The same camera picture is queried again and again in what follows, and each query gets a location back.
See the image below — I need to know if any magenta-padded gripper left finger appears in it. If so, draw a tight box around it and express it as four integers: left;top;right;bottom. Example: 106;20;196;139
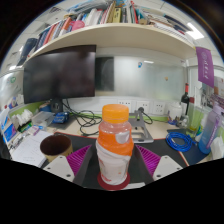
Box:
43;144;101;188

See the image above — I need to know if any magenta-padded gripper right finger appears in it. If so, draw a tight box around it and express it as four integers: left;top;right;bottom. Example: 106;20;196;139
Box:
128;144;184;187

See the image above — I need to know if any orange-capped drink bottle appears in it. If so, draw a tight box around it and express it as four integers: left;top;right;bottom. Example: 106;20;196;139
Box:
95;103;135;186

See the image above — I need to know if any purple translucent water bottle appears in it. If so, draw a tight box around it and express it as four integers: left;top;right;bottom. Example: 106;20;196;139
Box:
198;101;224;155

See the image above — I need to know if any floral paper cup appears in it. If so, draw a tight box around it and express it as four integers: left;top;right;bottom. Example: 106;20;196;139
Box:
39;133;74;164

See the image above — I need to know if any black red-edged desk mat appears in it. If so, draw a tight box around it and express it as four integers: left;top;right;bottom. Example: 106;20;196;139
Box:
39;131;214;191

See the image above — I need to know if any white paper stack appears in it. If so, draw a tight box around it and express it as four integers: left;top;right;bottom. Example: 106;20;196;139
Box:
9;129;54;168

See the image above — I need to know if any grey metal laptop stand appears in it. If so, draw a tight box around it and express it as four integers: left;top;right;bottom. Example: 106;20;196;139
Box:
128;107;155;144

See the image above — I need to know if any small blue box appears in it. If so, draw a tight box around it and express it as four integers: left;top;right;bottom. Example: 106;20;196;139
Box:
52;111;71;125

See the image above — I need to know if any clear plastic box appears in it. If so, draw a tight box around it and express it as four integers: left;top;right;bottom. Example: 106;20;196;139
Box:
31;110;56;130

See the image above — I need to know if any white round container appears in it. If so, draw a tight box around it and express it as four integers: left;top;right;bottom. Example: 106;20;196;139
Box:
167;103;184;125

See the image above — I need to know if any green tissue box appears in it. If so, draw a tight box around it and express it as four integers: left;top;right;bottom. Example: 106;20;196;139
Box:
14;109;35;134

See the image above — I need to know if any blue and white carton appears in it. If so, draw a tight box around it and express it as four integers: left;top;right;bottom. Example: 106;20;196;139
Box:
0;113;18;145

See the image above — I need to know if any dark wine bottle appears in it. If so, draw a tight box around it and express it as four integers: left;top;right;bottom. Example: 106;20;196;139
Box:
180;83;191;116

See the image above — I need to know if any black computer monitor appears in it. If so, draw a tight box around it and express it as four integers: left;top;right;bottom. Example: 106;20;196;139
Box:
22;44;97;115

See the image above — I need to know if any purple hanging banner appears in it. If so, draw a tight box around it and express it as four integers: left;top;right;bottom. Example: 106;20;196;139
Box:
195;46;216;89

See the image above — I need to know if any coiled blue cable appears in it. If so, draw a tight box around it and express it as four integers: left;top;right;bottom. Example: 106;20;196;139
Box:
165;130;198;154

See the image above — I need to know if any black cable bundle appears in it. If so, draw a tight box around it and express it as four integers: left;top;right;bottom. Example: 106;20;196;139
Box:
61;99;103;138

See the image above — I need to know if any white wall socket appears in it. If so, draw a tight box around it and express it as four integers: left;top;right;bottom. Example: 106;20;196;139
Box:
136;99;151;115
152;100;167;116
117;98;133;113

